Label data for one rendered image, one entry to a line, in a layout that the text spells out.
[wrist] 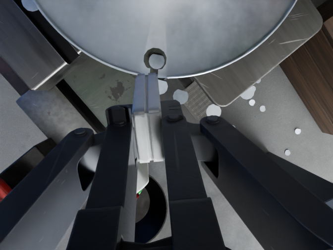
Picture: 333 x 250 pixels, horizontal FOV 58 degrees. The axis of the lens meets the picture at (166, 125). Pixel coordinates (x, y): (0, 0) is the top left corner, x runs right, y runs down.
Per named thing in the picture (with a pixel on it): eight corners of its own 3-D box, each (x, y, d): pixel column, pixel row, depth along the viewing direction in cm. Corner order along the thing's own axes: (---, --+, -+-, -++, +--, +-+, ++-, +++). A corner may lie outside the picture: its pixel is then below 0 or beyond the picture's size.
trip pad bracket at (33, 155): (93, 150, 56) (66, 182, 37) (53, 183, 57) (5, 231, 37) (71, 126, 56) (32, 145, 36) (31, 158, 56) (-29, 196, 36)
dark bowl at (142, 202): (182, 206, 113) (185, 213, 106) (121, 256, 114) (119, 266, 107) (131, 146, 109) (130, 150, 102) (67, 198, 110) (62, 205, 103)
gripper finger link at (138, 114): (151, 163, 16) (138, 164, 16) (150, 111, 22) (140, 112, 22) (146, 112, 15) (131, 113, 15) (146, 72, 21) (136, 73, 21)
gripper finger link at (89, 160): (136, 170, 14) (73, 176, 14) (138, 125, 19) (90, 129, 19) (132, 143, 14) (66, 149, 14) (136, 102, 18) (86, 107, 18)
